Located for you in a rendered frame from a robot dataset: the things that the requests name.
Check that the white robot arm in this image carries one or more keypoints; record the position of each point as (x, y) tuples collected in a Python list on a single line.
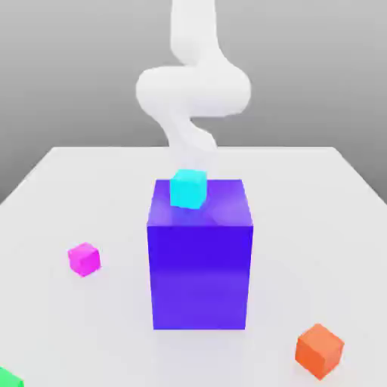
[(193, 90)]

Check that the small cyan cube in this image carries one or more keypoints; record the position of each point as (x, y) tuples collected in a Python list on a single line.
[(187, 190)]

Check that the small magenta cube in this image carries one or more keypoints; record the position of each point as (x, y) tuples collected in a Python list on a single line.
[(84, 259)]

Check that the small orange cube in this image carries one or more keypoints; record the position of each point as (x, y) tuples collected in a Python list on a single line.
[(319, 352)]

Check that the small green cube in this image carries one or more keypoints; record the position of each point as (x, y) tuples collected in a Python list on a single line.
[(9, 379)]

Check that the large purple box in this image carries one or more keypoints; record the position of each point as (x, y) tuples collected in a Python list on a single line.
[(199, 272)]

